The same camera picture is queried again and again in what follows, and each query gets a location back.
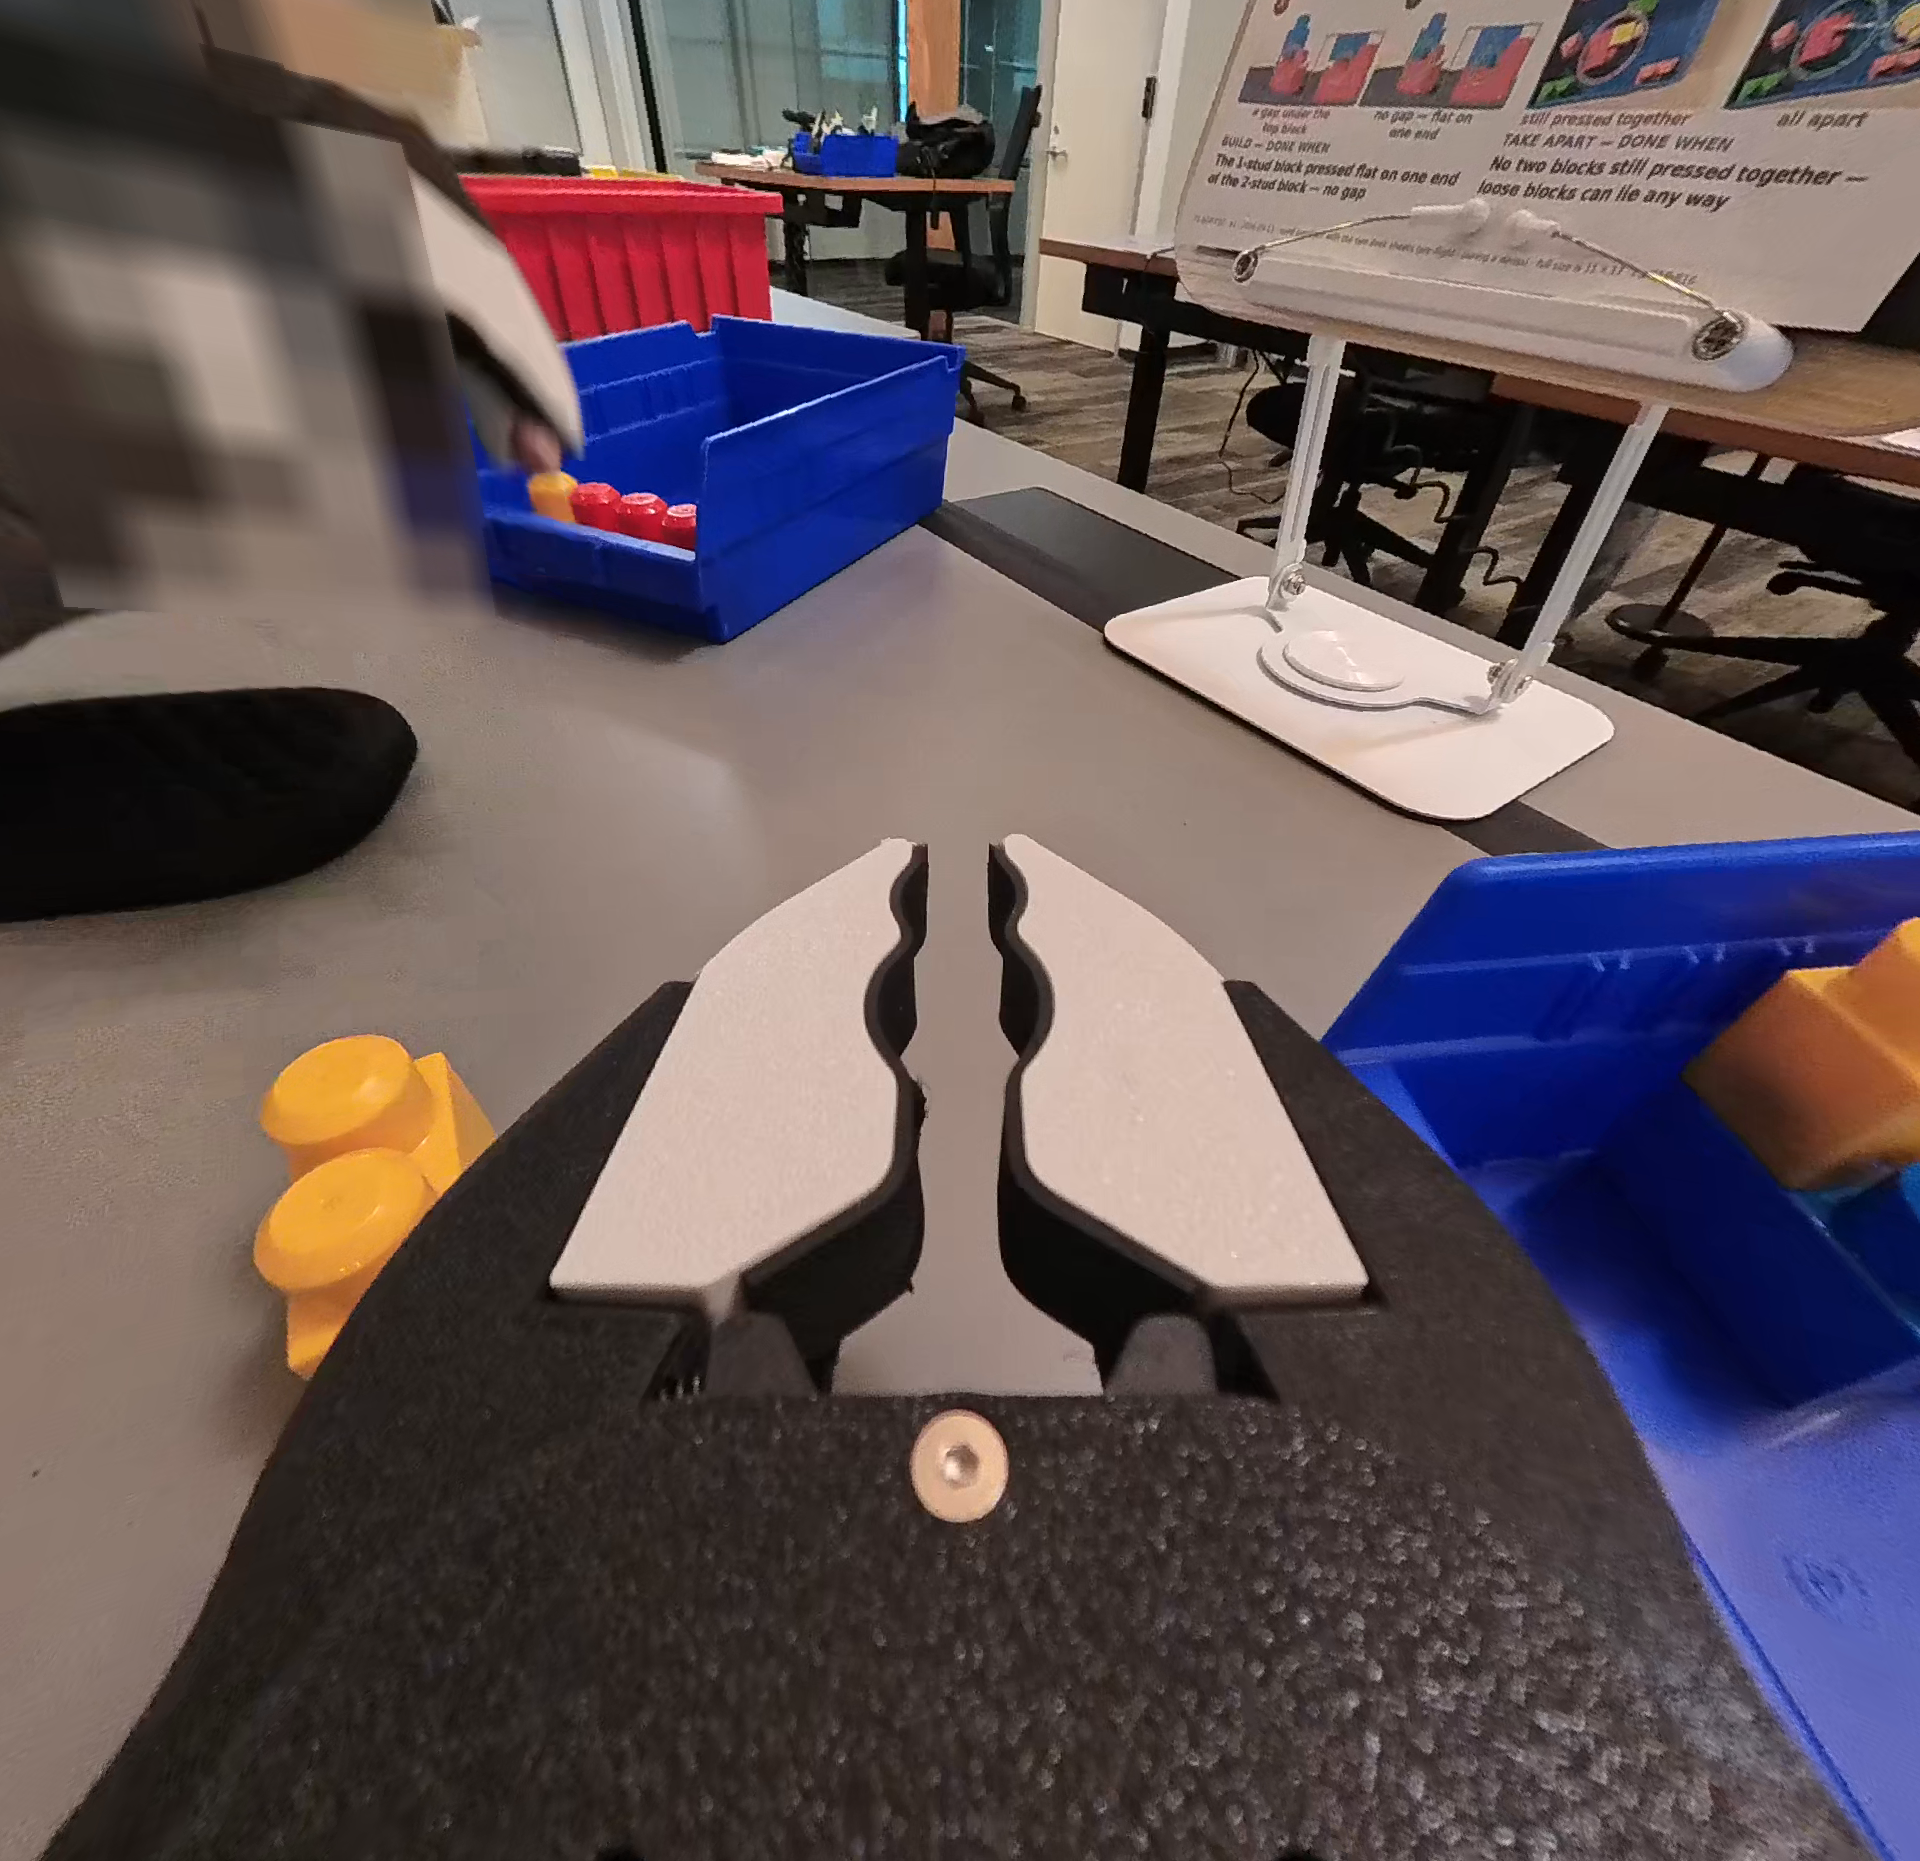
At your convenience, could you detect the black bag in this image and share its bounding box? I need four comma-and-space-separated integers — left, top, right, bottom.
899, 101, 994, 179

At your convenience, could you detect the yellow two-stud block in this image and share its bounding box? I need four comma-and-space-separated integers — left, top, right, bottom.
251, 1032, 498, 1381

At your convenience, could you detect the blue plastic bin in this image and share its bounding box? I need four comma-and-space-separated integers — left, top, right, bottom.
468, 315, 965, 643
1324, 832, 1920, 1861

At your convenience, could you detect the group of toy bricks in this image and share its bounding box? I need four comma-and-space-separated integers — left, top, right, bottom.
1682, 917, 1920, 1269

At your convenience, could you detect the red plastic bin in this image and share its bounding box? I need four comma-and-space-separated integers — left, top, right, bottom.
458, 172, 784, 343

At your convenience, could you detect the printed instruction sheet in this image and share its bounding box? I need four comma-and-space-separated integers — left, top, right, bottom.
1175, 0, 1920, 336

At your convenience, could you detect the black wrist rest pad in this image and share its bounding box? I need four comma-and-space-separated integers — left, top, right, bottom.
0, 688, 419, 925

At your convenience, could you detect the white document stand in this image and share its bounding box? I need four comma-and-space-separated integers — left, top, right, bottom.
1106, 197, 1796, 821

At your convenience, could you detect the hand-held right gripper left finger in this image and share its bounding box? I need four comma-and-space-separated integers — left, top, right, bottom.
548, 835, 930, 1368

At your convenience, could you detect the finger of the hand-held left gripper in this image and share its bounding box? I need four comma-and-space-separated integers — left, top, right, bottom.
407, 165, 591, 464

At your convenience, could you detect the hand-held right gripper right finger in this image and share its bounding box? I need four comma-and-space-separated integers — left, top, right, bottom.
987, 833, 1370, 1364

